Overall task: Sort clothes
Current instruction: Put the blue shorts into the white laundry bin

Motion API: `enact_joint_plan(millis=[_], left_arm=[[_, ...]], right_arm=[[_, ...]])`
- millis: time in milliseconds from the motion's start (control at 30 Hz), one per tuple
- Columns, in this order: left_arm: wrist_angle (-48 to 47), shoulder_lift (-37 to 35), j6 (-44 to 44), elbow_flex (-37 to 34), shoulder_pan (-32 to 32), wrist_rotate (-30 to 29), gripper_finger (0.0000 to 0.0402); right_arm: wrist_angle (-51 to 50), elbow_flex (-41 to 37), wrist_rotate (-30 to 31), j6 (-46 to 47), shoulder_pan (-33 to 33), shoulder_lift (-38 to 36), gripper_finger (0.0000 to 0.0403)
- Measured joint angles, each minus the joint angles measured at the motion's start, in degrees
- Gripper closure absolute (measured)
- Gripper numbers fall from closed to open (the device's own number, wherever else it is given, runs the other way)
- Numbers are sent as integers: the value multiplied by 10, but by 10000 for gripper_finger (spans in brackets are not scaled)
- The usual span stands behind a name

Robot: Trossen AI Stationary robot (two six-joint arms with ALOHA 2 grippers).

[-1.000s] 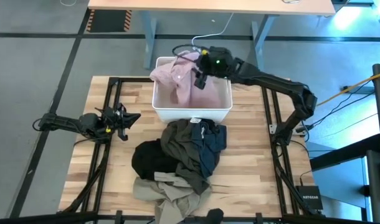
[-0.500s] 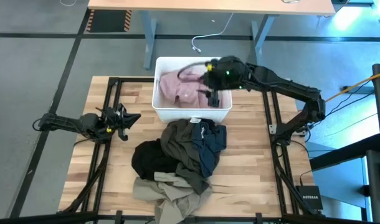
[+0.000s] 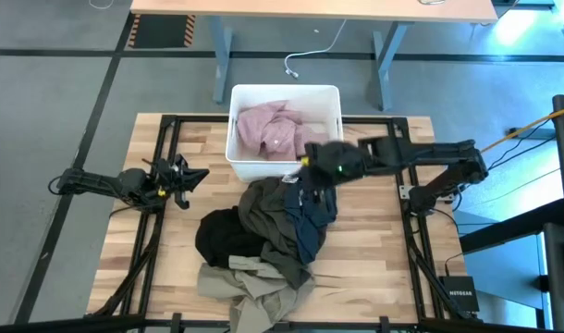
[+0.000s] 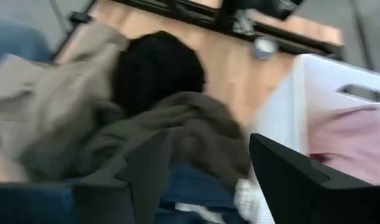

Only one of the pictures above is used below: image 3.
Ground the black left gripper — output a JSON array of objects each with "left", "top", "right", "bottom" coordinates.
[{"left": 146, "top": 154, "right": 211, "bottom": 211}]

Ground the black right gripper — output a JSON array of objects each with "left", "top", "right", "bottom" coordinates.
[{"left": 301, "top": 140, "right": 374, "bottom": 191}]

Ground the black garment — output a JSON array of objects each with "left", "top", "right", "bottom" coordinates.
[{"left": 194, "top": 206, "right": 265, "bottom": 269}]

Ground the navy blue garment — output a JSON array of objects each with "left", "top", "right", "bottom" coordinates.
[{"left": 283, "top": 178, "right": 338, "bottom": 265}]

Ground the olive green garment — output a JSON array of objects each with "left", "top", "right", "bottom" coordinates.
[{"left": 238, "top": 177, "right": 327, "bottom": 290}]

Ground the khaki garment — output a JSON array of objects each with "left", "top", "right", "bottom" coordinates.
[{"left": 197, "top": 254, "right": 316, "bottom": 333}]

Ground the pink shirt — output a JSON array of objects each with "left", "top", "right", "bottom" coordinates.
[{"left": 236, "top": 100, "right": 332, "bottom": 162}]

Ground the white perforated plastic basket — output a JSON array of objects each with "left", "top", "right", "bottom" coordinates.
[{"left": 225, "top": 83, "right": 345, "bottom": 183}]

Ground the grey desk leg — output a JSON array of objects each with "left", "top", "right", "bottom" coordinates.
[
  {"left": 372, "top": 20, "right": 412, "bottom": 112},
  {"left": 207, "top": 16, "right": 235, "bottom": 105}
]

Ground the light wooden desk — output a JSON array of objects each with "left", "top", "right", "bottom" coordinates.
[{"left": 129, "top": 0, "right": 499, "bottom": 24}]

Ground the hazard striped floor hatch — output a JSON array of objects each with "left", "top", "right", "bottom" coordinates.
[{"left": 127, "top": 13, "right": 198, "bottom": 50}]

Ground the black aluminium table frame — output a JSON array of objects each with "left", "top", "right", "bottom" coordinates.
[{"left": 85, "top": 114, "right": 484, "bottom": 333}]

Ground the white floor cable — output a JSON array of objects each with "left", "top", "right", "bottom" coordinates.
[{"left": 284, "top": 18, "right": 349, "bottom": 80}]

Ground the black Netgear switch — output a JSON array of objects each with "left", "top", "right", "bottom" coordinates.
[{"left": 437, "top": 276, "right": 481, "bottom": 314}]

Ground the yellow cable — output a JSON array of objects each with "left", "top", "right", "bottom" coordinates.
[{"left": 479, "top": 104, "right": 564, "bottom": 154}]

